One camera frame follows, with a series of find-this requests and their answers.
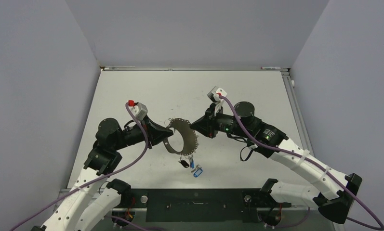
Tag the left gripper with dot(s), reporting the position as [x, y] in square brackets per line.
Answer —
[156, 132]

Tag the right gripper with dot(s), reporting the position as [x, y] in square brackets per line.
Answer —
[207, 125]

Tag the metal key ring plate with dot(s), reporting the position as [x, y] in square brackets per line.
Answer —
[189, 137]

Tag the black tagged key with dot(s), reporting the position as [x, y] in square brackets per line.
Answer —
[184, 163]

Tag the blue tagged key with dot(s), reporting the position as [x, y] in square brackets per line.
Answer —
[197, 171]
[191, 162]

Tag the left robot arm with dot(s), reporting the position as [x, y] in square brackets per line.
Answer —
[78, 212]

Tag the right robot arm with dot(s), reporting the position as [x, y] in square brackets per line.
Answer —
[265, 139]

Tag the red white marker pen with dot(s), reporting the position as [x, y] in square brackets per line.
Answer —
[271, 68]

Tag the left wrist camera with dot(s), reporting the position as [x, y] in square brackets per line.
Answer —
[137, 110]

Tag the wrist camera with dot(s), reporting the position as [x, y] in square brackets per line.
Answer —
[137, 110]
[215, 96]

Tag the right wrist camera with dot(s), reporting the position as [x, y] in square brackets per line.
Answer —
[215, 96]

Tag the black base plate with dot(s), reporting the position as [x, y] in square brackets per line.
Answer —
[198, 205]

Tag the aluminium frame rail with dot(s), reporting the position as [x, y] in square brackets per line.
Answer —
[305, 182]

